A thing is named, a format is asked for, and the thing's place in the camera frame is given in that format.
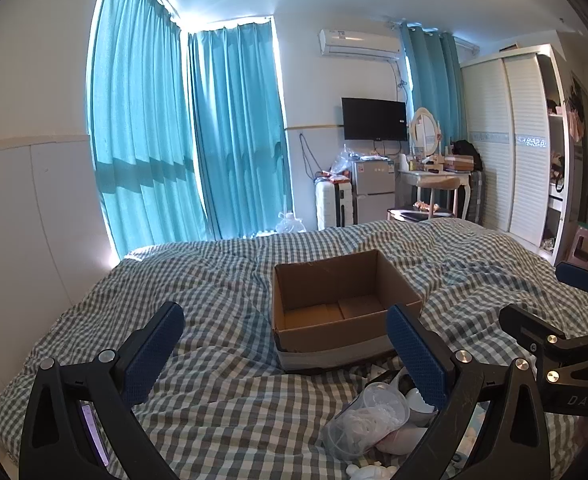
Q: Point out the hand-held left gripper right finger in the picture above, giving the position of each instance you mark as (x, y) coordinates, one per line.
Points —
(416, 355)

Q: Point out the dark suitcase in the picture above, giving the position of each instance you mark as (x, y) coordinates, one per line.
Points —
(475, 195)

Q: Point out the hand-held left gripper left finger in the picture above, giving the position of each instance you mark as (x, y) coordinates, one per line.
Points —
(154, 350)

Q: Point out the white sliding-door wardrobe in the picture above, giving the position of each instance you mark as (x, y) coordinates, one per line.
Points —
(513, 140)

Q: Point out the white vanity table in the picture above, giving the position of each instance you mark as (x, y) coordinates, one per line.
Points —
(433, 176)

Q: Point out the clear water jug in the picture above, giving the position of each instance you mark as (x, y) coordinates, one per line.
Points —
(290, 222)

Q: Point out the black bag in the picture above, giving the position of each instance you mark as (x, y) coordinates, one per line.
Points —
(466, 152)

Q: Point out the clear plastic cup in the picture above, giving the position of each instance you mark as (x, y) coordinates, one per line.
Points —
(368, 420)

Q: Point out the wide teal curtain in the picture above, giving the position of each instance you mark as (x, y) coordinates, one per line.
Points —
(139, 110)

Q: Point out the narrow teal curtain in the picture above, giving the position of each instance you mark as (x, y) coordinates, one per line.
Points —
(433, 85)

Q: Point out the small silver fridge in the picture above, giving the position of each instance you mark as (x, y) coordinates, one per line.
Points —
(372, 185)

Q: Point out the oval white vanity mirror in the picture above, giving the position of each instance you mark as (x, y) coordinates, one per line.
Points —
(425, 132)

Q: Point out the white suitcase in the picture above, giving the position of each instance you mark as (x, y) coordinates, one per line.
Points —
(334, 205)

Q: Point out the wooden stool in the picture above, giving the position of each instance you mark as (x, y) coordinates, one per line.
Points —
(438, 187)

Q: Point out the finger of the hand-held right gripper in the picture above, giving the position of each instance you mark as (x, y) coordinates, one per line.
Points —
(581, 277)
(528, 322)

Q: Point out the grey checked blanket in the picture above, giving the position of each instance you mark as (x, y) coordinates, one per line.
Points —
(224, 360)

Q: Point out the white air conditioner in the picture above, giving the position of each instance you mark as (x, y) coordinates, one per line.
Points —
(358, 42)

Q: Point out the brown cardboard box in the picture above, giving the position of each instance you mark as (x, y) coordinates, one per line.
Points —
(334, 305)

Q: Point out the black wall television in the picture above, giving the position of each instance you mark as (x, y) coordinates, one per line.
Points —
(373, 119)

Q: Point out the white plastic toy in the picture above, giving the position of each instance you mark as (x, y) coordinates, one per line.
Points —
(371, 472)

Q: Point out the purple label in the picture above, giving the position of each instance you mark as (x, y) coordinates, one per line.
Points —
(95, 432)

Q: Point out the clear plastic bag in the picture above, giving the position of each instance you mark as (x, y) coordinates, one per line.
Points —
(346, 160)

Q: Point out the small white round container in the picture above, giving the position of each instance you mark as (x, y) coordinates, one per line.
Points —
(418, 400)

